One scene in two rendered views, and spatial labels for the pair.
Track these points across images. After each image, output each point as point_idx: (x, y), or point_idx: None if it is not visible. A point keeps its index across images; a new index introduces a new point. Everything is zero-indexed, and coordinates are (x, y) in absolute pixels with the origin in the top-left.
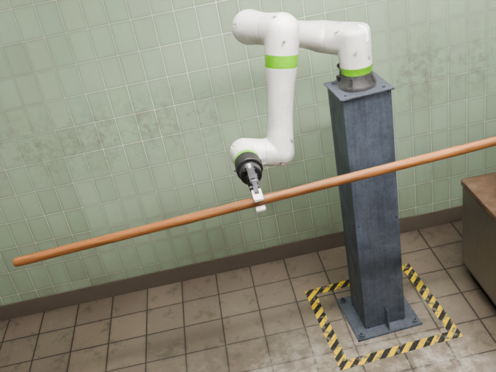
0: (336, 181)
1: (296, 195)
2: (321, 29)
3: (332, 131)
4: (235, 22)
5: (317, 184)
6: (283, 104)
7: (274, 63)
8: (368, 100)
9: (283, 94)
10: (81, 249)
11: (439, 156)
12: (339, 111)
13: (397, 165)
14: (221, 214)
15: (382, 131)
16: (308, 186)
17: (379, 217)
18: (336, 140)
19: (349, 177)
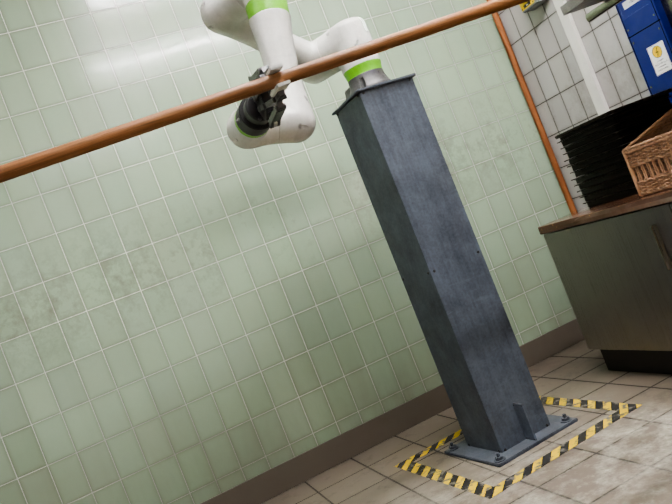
0: (376, 40)
1: (328, 65)
2: (310, 42)
3: (360, 173)
4: (204, 1)
5: (353, 47)
6: (284, 51)
7: (260, 4)
8: (390, 91)
9: (280, 38)
10: (0, 175)
11: (495, 1)
12: (359, 118)
13: (448, 16)
14: (226, 98)
15: (420, 130)
16: (341, 51)
17: (456, 254)
18: (367, 177)
19: (392, 35)
